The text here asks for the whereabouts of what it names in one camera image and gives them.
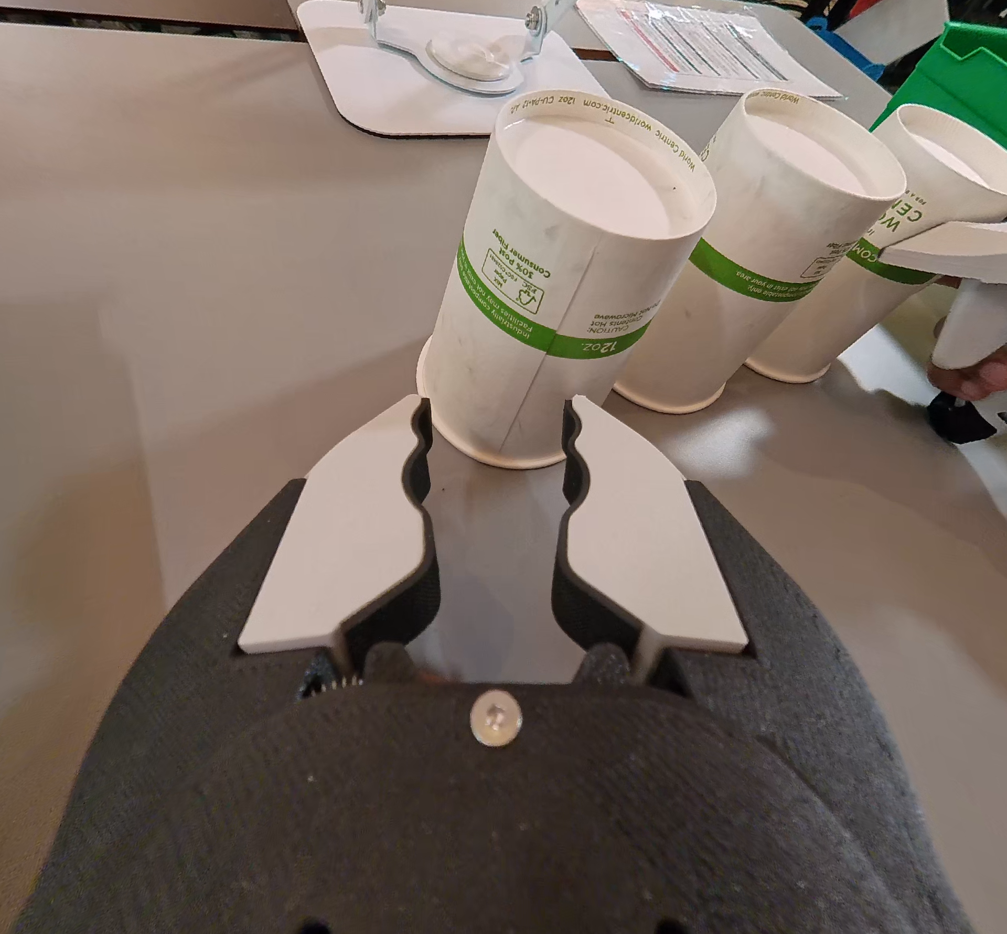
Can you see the laminated paper sheet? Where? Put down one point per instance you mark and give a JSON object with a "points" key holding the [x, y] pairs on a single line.
{"points": [[692, 45]]}

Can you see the white paper cup green band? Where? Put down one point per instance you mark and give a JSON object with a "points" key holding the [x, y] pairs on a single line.
{"points": [[566, 265], [755, 320], [850, 320]]}

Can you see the grey desk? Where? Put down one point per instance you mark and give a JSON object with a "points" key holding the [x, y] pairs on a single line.
{"points": [[197, 281]]}

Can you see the white document stand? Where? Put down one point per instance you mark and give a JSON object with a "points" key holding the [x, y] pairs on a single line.
{"points": [[346, 69]]}

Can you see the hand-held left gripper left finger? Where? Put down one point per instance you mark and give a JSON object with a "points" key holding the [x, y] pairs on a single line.
{"points": [[346, 556]]}

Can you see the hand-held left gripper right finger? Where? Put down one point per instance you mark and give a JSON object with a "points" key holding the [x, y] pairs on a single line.
{"points": [[653, 556]]}

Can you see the person's right hand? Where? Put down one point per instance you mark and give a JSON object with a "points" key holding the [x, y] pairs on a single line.
{"points": [[983, 379]]}

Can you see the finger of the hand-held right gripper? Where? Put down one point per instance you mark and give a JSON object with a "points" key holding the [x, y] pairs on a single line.
{"points": [[960, 249]]}

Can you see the green plastic bin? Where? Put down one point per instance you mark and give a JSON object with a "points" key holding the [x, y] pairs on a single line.
{"points": [[944, 76]]}

